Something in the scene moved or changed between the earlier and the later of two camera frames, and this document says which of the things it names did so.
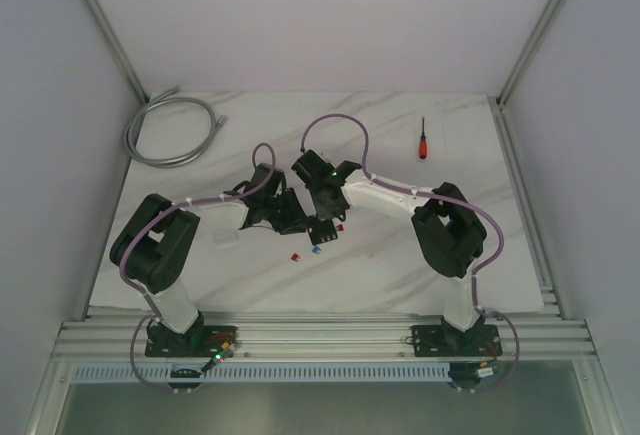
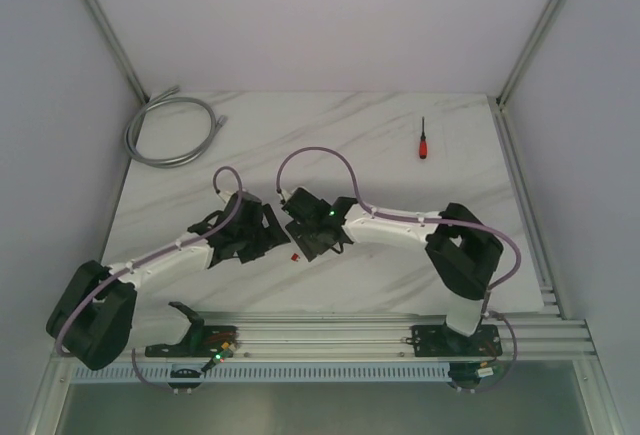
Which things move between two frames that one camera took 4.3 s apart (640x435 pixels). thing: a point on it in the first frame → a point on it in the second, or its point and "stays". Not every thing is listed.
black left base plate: x=193 y=342 stays
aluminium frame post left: x=102 y=21 stays
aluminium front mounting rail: x=322 y=334 stays
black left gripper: x=292 y=210 → x=258 y=234
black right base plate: x=448 y=341 stays
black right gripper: x=324 y=213 → x=309 y=248
